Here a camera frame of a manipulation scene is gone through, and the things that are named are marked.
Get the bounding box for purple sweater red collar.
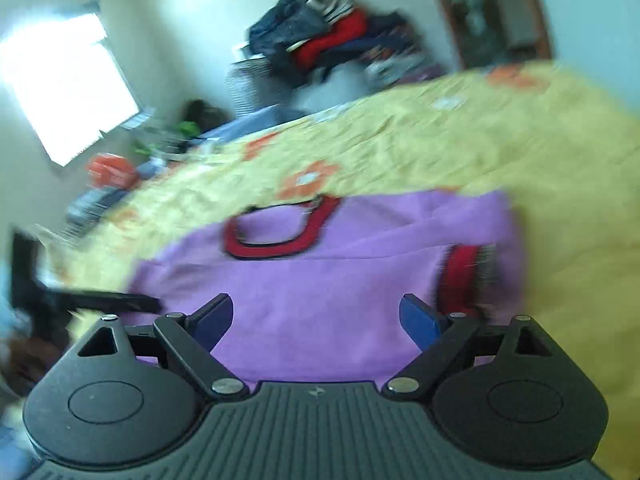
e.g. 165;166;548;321
128;191;524;384

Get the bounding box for dark patterned clothes heap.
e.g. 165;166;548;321
65;186;129;232

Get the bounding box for pile of clothes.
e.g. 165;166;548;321
247;0;446;90

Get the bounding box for orange plastic bag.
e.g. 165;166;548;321
86;153;139;190

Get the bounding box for black backpack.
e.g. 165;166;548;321
181;100;231;133

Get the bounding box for blue striped blanket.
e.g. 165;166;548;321
191;104;306;145

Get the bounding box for yellow floral bedspread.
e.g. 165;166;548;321
41;62;639;479

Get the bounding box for checkered houndstooth bag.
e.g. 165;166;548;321
226;58;291;118

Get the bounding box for window with frame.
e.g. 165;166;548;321
1;6;144;167

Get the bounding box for wooden door frame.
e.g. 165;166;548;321
437;0;553;70

